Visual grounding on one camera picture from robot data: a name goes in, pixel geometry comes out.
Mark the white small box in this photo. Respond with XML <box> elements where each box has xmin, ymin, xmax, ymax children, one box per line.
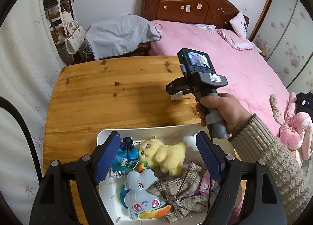
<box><xmin>109</xmin><ymin>168</ymin><xmax>127</xmax><ymax>178</ymax></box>
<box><xmin>170</xmin><ymin>91</ymin><xmax>183</xmax><ymax>101</ymax></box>

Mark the pink wet tissue pack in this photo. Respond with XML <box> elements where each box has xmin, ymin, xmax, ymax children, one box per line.
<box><xmin>199</xmin><ymin>170</ymin><xmax>219</xmax><ymax>195</ymax></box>

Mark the yellow plush duck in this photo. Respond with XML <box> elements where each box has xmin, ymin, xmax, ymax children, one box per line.
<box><xmin>137</xmin><ymin>139</ymin><xmax>187</xmax><ymax>176</ymax></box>

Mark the blue unicorn plush toy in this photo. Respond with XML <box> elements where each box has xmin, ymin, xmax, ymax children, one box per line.
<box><xmin>120</xmin><ymin>168</ymin><xmax>171</xmax><ymax>220</ymax></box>

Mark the plaid fabric bow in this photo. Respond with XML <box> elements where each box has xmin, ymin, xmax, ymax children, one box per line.
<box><xmin>148</xmin><ymin>162</ymin><xmax>209</xmax><ymax>223</ymax></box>

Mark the purple plush toy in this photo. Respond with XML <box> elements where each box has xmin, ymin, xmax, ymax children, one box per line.
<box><xmin>182</xmin><ymin>158</ymin><xmax>204</xmax><ymax>173</ymax></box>

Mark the beige knit sweater forearm right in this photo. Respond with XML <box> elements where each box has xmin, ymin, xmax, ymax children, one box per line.
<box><xmin>229</xmin><ymin>114</ymin><xmax>312</xmax><ymax>224</ymax></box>

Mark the person's right hand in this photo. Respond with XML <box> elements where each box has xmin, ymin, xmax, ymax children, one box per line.
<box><xmin>196</xmin><ymin>93</ymin><xmax>252</xmax><ymax>134</ymax></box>

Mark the white plastic tray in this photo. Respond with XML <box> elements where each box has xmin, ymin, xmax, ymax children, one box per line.
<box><xmin>99</xmin><ymin>124</ymin><xmax>216</xmax><ymax>225</ymax></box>

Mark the pink bed quilt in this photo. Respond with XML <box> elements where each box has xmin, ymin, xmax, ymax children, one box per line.
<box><xmin>150</xmin><ymin>20</ymin><xmax>289</xmax><ymax>135</ymax></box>

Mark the pink ruffled pillow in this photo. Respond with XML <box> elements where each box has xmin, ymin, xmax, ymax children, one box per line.
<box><xmin>216</xmin><ymin>29</ymin><xmax>254</xmax><ymax>51</ymax></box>

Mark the white folded cloth on bed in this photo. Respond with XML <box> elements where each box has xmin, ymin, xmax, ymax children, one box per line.
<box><xmin>195</xmin><ymin>24</ymin><xmax>216</xmax><ymax>33</ymax></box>

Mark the wooden table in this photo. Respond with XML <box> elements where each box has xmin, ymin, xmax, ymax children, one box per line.
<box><xmin>43</xmin><ymin>56</ymin><xmax>199</xmax><ymax>168</ymax></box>

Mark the white pillow with print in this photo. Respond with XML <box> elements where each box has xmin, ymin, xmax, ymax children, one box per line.
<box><xmin>230</xmin><ymin>12</ymin><xmax>248</xmax><ymax>40</ymax></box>

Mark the beige sock on bed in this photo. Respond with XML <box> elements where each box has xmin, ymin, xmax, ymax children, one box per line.
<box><xmin>270</xmin><ymin>94</ymin><xmax>284</xmax><ymax>125</ymax></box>

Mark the pink plush pajamas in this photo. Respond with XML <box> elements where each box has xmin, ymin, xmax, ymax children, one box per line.
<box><xmin>279</xmin><ymin>93</ymin><xmax>312</xmax><ymax>167</ymax></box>

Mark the brown wooden headboard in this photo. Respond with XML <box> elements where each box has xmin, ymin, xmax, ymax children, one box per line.
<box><xmin>141</xmin><ymin>0</ymin><xmax>239</xmax><ymax>30</ymax></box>

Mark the grey blanket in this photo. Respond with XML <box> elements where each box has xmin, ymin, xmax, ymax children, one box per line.
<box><xmin>86</xmin><ymin>15</ymin><xmax>161</xmax><ymax>60</ymax></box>

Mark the sliding wardrobe door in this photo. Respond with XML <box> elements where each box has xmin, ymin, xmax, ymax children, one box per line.
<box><xmin>250</xmin><ymin>0</ymin><xmax>312</xmax><ymax>93</ymax></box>

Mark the dark clothing pile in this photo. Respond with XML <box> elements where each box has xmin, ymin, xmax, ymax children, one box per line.
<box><xmin>296</xmin><ymin>92</ymin><xmax>313</xmax><ymax>120</ymax></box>

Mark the white handbag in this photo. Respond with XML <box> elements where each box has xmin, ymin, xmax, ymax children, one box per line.
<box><xmin>62</xmin><ymin>11</ymin><xmax>85</xmax><ymax>55</ymax></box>

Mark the white curtain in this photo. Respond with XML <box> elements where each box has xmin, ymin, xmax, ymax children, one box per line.
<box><xmin>1</xmin><ymin>0</ymin><xmax>64</xmax><ymax>224</ymax></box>

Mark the gripper camera with screen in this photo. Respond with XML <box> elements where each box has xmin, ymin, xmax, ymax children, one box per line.
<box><xmin>177</xmin><ymin>48</ymin><xmax>216</xmax><ymax>77</ymax></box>

